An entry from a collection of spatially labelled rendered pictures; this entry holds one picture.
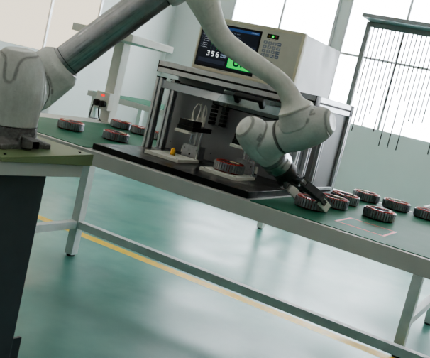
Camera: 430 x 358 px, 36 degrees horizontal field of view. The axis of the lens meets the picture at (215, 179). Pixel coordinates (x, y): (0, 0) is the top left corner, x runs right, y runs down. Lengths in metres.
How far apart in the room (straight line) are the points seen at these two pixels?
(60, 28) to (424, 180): 4.83
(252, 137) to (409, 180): 6.85
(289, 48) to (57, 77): 0.84
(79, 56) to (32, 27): 6.03
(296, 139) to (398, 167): 6.87
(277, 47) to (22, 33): 5.81
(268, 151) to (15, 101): 0.73
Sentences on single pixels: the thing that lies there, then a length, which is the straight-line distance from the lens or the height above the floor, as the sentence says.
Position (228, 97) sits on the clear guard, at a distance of 2.25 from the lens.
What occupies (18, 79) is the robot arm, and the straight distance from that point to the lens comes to 1.95.
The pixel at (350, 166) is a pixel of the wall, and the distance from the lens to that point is 8.91.
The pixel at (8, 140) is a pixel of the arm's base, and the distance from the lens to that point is 1.97.
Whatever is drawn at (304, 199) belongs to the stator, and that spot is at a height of 0.78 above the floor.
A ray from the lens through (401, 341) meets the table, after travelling 3.43.
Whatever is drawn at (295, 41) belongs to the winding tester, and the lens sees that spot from 2.46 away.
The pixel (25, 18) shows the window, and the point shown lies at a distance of 8.07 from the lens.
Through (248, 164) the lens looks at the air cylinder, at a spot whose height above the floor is 0.82.
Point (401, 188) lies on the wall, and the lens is 8.74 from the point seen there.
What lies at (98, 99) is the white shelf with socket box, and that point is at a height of 0.86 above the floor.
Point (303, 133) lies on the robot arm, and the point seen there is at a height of 0.99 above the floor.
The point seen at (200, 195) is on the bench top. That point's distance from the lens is 2.14.
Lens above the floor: 1.07
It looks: 8 degrees down
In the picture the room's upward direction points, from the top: 13 degrees clockwise
